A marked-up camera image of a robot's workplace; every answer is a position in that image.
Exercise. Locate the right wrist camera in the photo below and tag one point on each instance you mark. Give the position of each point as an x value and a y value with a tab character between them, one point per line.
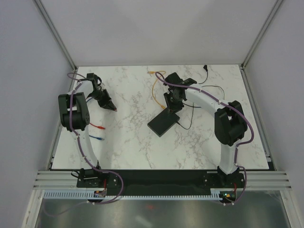
173	79

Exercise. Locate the white slotted cable duct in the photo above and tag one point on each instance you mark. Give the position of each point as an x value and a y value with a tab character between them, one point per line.
214	194

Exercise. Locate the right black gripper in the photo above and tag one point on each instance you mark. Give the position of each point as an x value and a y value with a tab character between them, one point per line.
171	108

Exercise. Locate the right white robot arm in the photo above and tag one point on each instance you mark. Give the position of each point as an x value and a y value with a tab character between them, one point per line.
229	124

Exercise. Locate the aluminium corner post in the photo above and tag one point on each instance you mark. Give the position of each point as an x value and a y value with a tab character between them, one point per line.
52	28
266	25

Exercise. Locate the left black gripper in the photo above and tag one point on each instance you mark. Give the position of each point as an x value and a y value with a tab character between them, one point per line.
109	105

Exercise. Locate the black network switch box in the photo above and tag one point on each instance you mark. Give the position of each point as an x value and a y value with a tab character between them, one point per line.
163	122

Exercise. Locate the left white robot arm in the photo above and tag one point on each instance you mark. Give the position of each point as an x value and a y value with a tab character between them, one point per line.
75	117

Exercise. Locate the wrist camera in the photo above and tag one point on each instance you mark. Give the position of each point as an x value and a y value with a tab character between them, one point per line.
97	80
173	79

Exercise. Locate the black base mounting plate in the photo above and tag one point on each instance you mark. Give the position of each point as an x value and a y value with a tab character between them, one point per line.
167	181

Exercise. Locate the right aluminium corner post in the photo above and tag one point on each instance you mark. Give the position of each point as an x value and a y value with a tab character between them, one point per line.
266	25

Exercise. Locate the aluminium frame rail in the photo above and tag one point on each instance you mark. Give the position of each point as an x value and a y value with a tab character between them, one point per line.
256	180

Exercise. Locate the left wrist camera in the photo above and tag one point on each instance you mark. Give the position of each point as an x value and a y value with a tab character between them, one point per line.
97	80

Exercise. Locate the left aluminium corner post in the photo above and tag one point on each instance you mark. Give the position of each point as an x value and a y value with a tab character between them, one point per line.
52	28

